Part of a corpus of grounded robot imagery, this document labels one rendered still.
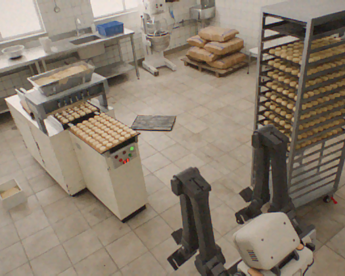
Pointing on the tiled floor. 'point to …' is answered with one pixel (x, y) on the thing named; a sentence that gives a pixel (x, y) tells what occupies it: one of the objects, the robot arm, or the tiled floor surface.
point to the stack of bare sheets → (154, 123)
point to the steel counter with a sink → (64, 45)
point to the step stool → (257, 54)
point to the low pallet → (215, 68)
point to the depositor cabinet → (52, 146)
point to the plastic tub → (10, 193)
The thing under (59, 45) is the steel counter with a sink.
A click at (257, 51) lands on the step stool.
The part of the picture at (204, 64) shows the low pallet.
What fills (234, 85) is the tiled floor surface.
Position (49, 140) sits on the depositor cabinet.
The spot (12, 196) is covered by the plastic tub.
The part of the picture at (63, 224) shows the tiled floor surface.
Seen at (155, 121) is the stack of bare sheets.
